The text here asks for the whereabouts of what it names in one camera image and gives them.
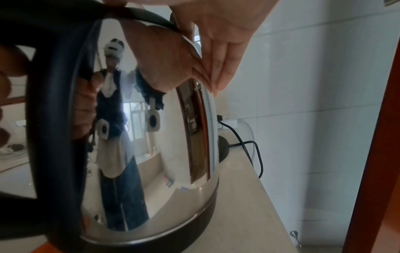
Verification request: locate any stainless steel electric kettle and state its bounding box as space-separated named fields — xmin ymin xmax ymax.
xmin=0 ymin=0 xmax=220 ymax=253

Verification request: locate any brown wooden door frame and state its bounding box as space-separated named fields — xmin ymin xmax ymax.
xmin=342 ymin=23 xmax=400 ymax=253

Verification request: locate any person's right hand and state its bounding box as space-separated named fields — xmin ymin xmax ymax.
xmin=0 ymin=45 xmax=31 ymax=148

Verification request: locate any black power cable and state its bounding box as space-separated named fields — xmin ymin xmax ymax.
xmin=217 ymin=119 xmax=265 ymax=179

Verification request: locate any white cable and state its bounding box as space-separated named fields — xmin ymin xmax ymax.
xmin=237 ymin=118 xmax=255 ymax=160

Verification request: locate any person's left hand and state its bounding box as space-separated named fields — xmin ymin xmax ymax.
xmin=103 ymin=0 xmax=280 ymax=98

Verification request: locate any black kettle base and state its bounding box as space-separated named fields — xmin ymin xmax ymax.
xmin=217 ymin=135 xmax=230 ymax=164

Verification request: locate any metal door stopper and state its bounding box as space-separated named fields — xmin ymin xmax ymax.
xmin=290 ymin=230 xmax=303 ymax=248

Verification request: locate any white power adapter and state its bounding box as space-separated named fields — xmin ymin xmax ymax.
xmin=216 ymin=115 xmax=242 ymax=130

